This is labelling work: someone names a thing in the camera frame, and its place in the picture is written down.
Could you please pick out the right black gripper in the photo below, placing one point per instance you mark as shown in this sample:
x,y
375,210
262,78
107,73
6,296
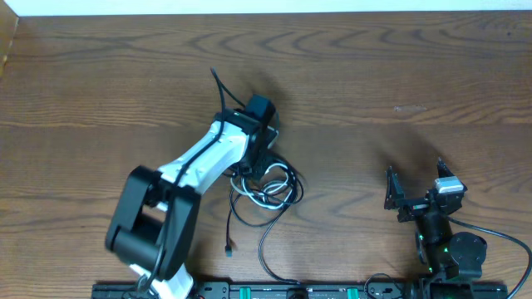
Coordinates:
x,y
395,198

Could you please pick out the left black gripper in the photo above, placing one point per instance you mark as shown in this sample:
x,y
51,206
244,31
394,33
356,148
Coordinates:
x,y
256,173

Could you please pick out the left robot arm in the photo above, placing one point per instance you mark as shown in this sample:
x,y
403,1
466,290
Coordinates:
x,y
154,222

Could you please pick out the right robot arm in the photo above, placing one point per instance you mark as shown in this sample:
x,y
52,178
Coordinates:
x,y
451,257

